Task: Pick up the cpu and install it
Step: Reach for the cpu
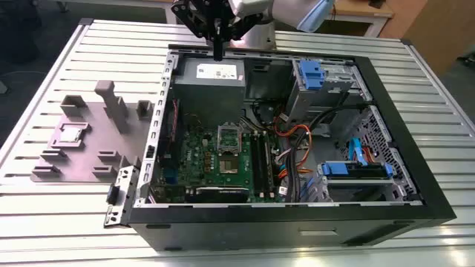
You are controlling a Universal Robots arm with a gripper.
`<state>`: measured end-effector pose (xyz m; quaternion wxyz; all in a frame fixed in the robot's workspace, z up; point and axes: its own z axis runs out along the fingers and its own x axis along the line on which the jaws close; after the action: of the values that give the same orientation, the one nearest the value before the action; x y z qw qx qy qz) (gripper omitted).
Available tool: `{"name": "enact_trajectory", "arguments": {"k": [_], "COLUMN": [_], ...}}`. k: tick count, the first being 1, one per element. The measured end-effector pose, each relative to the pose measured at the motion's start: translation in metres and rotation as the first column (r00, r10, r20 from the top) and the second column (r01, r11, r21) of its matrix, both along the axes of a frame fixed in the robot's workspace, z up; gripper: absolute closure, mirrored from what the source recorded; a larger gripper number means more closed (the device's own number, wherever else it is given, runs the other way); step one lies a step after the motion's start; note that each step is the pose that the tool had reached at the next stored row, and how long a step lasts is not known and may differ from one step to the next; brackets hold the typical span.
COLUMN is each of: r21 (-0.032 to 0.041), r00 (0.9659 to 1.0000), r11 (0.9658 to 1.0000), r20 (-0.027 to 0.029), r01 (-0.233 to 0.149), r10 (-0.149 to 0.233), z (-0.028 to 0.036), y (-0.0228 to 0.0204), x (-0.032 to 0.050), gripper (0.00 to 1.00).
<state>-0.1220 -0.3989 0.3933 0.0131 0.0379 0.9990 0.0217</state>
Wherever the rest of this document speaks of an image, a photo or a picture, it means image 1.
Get grey power supply unit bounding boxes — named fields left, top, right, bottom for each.
left=171, top=57, right=249, bottom=126

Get metal socket cover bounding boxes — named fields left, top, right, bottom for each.
left=217, top=124, right=245, bottom=156

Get black PC case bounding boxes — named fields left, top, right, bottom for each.
left=103, top=43, right=458, bottom=253

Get dark blue video connector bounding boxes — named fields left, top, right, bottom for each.
left=107, top=185, right=122, bottom=204

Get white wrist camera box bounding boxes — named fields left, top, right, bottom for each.
left=227, top=0, right=275, bottom=25

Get metal expansion bracket cover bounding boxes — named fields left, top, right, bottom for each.
left=103, top=165, right=142, bottom=229

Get multicoloured fan wires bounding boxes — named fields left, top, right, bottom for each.
left=183, top=112, right=206, bottom=130

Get orange power wire bundle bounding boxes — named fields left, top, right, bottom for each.
left=274, top=125, right=315, bottom=179

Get hard disk in blue carrier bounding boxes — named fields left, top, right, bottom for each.
left=318, top=162, right=395, bottom=179

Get yellow black power wires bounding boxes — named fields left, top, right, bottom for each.
left=239, top=116, right=269, bottom=133

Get blue plastic drive latch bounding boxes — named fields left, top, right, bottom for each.
left=301, top=60, right=327, bottom=91

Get blue flat data wire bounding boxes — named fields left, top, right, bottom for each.
left=349, top=137, right=369, bottom=167

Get green motherboard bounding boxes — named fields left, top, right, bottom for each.
left=151, top=126, right=287, bottom=204

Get black graphics card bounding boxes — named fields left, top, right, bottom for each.
left=186, top=185, right=250, bottom=204

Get grey parts rack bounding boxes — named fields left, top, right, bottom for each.
left=30, top=80, right=157, bottom=184

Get thick black cable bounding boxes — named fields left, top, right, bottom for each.
left=287, top=104, right=373, bottom=202

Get grey metal drive cage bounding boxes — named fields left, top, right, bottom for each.
left=287, top=58, right=373, bottom=123

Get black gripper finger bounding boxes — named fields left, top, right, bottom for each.
left=219, top=12, right=269, bottom=62
left=170, top=0, right=221, bottom=62

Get silver CPU chip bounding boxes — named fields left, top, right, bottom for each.
left=59, top=128, right=86, bottom=143

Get perforated metal disk cage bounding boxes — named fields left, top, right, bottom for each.
left=307, top=105, right=425, bottom=204

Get brown wooden cabinet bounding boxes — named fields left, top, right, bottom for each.
left=381, top=0, right=475, bottom=77

